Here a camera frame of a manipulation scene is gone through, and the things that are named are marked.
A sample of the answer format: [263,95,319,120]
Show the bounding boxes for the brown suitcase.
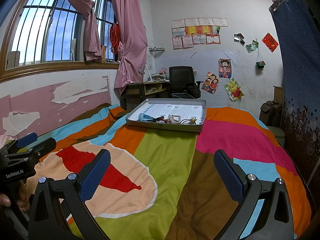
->
[259,101,283,127]

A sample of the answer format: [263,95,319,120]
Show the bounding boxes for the red square paper decoration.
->
[261,33,279,52]

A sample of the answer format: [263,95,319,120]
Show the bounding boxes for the barred window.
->
[1,0,119,82]

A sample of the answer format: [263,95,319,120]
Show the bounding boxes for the person's left hand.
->
[1,180,30,212]

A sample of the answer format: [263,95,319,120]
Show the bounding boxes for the colourful striped bed blanket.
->
[27,104,311,239]

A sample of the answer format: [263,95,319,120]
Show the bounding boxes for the blue fabric wardrobe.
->
[269,0,319,180]

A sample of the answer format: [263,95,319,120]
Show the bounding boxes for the cartoon family poster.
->
[200,72,220,95]

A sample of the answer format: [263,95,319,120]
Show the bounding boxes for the black office chair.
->
[169,66,202,99]

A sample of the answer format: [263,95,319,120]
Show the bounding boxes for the pink curtain right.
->
[112,0,148,94]

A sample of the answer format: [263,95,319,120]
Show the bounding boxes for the olive cord amber bead necklace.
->
[180,117,198,126]

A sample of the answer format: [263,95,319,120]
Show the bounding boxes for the winnie pooh poster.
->
[224,78,244,102]

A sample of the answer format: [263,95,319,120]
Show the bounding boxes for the anime boy poster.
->
[219,59,232,79]

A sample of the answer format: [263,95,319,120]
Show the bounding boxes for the black white photo cards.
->
[234,33,245,46]

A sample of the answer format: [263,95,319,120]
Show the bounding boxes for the pink curtain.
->
[68,0,102,62]
[112,0,148,94]

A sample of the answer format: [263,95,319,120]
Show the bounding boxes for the small green hanging bag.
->
[256,61,266,69]

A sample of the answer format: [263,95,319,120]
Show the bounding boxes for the pink curtain left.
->
[68,0,102,62]

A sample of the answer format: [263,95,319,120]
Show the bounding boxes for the grey cardboard tray box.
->
[126,98,206,133]

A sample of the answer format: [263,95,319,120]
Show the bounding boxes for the green photo cards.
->
[246,40,259,53]

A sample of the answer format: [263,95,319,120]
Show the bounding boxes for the wall certificates cluster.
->
[171,17,228,50]

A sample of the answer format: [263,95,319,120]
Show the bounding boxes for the dark wooden desk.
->
[120,80,170,110]

